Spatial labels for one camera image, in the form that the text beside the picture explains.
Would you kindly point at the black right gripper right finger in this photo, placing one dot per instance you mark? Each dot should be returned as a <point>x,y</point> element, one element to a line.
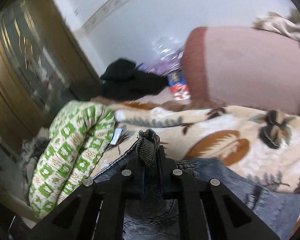
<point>208,209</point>

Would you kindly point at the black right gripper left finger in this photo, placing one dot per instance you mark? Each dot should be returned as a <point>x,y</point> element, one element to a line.
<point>96,209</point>

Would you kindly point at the grey denim pants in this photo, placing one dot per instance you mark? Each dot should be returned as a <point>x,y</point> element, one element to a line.
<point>156,218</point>

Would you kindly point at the green and cream quilt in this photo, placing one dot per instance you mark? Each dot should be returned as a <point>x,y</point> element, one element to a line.
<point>79,136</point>

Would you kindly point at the beige leaf-pattern blanket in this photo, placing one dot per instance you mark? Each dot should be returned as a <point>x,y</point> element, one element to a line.
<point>262,146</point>

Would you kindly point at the blue red printed box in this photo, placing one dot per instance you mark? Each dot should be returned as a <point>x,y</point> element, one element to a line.
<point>178,85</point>

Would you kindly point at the black garment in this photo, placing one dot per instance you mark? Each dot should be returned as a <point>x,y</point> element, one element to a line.
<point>122,82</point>

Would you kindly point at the pink and brown bolster pillow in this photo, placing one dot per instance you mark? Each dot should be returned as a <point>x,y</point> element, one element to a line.
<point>243,66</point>

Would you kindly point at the brown wooden cabinet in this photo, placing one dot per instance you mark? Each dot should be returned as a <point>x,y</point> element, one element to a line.
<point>41,69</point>

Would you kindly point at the purple plastic bag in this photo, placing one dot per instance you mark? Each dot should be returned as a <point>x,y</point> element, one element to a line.
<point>169,52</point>

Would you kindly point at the beige crumpled cloth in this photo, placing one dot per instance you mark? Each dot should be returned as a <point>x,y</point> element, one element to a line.
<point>275,23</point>

